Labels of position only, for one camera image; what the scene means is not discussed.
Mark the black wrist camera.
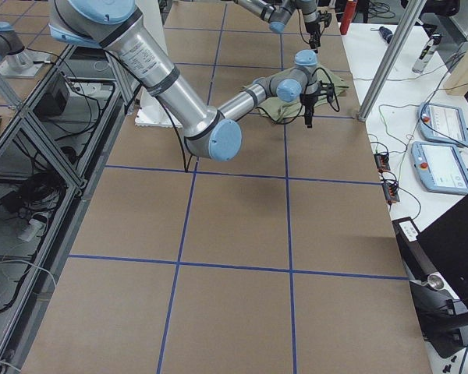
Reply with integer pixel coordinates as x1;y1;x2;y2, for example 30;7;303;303
318;11;332;28
317;81;335;104

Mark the aluminium frame post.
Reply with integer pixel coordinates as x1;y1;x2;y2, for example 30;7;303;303
357;0;427;122

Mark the clear spray bottle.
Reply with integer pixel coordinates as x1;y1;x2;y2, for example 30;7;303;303
412;33;443;73

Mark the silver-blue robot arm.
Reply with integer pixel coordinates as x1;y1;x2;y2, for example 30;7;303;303
234;0;329;52
49;1;323;161

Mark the red cylinder bottle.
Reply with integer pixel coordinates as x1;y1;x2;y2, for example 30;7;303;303
339;0;357;35

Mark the white power strip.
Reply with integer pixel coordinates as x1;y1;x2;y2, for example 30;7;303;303
17;214;48;242

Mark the near blue teach pendant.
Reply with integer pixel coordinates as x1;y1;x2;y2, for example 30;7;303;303
411;141;468;196

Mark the blue teach pendant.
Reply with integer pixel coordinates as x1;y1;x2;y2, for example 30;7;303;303
411;141;468;196
418;102;468;147

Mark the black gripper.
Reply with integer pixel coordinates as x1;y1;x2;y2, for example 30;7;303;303
304;20;321;53
300;93;318;129

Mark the far blue teach pendant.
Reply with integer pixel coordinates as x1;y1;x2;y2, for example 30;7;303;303
418;102;468;147

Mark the orange-black usb hub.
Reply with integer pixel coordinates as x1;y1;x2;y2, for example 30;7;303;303
381;180;400;206
374;153;391;173

